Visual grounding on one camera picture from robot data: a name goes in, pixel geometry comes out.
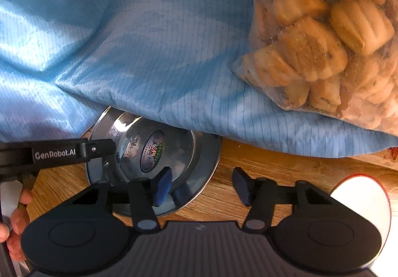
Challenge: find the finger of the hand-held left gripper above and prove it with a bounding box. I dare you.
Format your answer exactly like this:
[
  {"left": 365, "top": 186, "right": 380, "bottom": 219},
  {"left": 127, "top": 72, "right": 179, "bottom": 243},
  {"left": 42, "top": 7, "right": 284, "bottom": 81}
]
[{"left": 78, "top": 139, "right": 116, "bottom": 161}]

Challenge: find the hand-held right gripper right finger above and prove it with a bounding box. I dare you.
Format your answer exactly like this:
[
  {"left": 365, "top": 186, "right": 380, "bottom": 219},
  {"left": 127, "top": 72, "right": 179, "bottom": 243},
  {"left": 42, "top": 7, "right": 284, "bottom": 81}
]
[{"left": 232, "top": 167, "right": 340, "bottom": 231}]

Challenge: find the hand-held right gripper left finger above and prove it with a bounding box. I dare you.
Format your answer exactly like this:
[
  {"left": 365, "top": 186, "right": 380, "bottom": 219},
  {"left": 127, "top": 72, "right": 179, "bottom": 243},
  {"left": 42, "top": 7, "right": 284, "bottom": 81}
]
[{"left": 64, "top": 166, "right": 173, "bottom": 233}]

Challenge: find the steel plate with sticker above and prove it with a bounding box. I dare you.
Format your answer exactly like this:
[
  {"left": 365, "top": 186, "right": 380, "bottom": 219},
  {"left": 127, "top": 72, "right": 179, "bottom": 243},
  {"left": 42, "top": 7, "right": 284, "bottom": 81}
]
[{"left": 83, "top": 105, "right": 222, "bottom": 218}]

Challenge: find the white plate with red rim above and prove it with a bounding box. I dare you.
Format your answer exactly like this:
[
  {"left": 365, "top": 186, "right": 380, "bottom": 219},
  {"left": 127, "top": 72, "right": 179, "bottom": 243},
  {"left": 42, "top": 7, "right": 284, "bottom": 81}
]
[{"left": 329, "top": 173, "right": 392, "bottom": 265}]

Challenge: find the person's left hand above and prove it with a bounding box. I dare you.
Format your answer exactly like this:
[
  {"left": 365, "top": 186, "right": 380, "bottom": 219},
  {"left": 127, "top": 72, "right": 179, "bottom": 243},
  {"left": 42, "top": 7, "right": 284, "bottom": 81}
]
[{"left": 0, "top": 188, "right": 33, "bottom": 262}]

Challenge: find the light blue striped cloth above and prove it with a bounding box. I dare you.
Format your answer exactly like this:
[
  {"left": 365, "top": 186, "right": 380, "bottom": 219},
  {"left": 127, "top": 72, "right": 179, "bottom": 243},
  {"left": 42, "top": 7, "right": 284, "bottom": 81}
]
[{"left": 0, "top": 0, "right": 398, "bottom": 159}]

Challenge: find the clear bag of biscuits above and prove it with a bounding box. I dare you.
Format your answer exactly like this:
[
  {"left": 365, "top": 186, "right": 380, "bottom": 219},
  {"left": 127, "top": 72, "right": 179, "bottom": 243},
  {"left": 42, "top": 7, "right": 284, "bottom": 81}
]
[{"left": 232, "top": 0, "right": 398, "bottom": 133}]

